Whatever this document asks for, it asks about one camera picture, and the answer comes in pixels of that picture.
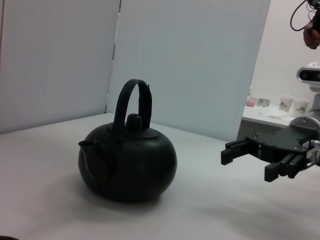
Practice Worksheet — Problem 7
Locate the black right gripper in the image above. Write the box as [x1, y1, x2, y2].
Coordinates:
[220, 124, 316, 184]

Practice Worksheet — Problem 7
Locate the black round teapot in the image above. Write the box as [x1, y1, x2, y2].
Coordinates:
[77, 78, 178, 204]

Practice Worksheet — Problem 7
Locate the black handheld controller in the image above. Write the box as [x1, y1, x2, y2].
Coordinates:
[306, 0, 320, 33]

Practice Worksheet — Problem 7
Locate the person's hand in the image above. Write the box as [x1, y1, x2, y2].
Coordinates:
[303, 21, 320, 50]

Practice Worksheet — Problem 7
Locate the white background table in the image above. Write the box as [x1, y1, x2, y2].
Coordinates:
[237, 106, 312, 142]

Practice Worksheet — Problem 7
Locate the clear plastic wrap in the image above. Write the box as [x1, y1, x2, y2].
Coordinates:
[259, 106, 292, 120]

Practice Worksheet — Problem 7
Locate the small white blue box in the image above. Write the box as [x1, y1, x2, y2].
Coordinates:
[257, 97, 271, 109]

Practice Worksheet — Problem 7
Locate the printed paper cup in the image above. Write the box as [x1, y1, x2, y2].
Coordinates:
[294, 97, 310, 118]
[279, 95, 295, 114]

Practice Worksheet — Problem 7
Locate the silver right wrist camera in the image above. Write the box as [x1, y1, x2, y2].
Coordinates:
[296, 62, 320, 89]

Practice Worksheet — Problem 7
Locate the thin black cable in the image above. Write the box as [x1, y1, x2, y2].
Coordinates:
[289, 0, 316, 32]

